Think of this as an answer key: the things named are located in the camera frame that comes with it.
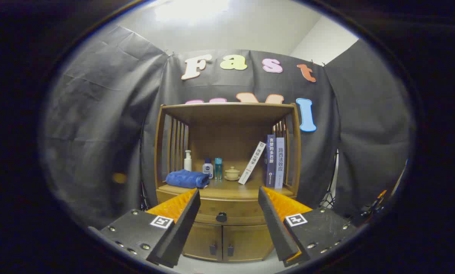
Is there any black rig with orange part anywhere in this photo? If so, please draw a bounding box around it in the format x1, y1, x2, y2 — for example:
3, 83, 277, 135
351, 188, 390, 229

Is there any wooden cabinet door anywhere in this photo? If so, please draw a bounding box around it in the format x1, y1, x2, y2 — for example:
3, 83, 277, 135
182, 223, 223, 262
223, 225, 274, 262

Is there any wooden countertop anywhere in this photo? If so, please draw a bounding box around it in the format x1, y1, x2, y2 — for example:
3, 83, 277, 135
157, 177, 298, 200

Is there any blue rolled towel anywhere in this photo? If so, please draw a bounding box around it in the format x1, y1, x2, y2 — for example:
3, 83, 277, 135
166, 169, 210, 189

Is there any wooden cabinet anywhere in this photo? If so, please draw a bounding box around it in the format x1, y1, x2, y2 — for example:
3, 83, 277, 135
154, 102, 302, 263

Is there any beige lidded teacup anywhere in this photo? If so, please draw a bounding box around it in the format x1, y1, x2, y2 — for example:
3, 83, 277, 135
224, 166, 241, 182

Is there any pale lavender book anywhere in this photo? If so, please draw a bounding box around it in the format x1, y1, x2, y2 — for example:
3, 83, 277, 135
275, 137, 285, 189

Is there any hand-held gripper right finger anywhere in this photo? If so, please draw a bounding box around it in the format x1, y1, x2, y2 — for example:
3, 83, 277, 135
258, 186, 360, 268

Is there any black tripod stand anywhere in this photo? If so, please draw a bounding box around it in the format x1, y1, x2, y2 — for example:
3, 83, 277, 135
321, 150, 340, 209

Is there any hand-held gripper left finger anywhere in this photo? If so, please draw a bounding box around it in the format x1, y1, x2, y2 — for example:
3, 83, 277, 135
87, 188, 201, 268

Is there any dark blue book white print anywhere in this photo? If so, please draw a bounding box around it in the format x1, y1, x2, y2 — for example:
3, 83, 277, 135
266, 134, 276, 188

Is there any wooden drawer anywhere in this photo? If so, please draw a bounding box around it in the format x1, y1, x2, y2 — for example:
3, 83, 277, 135
156, 190, 297, 226

